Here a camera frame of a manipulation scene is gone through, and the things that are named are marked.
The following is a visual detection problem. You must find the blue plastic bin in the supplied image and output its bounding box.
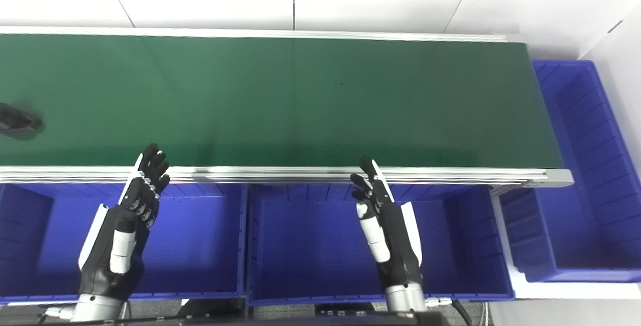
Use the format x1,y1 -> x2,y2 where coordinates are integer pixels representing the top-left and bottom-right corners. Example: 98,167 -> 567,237
245,183 -> 516,307
0,182 -> 249,305
498,59 -> 641,283

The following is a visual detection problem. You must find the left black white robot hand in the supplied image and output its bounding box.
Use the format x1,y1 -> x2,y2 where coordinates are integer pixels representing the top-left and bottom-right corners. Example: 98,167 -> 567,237
78,143 -> 171,302

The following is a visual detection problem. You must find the green conveyor belt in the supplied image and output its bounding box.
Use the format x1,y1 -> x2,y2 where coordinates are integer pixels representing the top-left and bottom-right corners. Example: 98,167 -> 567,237
0,27 -> 574,189

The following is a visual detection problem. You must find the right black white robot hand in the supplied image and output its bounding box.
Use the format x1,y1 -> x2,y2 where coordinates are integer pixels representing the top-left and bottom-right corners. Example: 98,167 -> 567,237
349,154 -> 424,290

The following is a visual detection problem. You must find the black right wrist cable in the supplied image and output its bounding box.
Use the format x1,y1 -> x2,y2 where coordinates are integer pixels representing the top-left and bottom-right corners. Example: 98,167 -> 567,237
425,296 -> 474,326

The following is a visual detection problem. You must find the black flanged machine part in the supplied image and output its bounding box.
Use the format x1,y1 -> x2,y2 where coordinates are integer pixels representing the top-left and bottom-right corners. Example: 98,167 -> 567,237
0,103 -> 44,134

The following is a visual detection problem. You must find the black robot torso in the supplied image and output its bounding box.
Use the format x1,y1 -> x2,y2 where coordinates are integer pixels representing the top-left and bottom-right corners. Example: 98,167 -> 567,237
176,298 -> 452,326

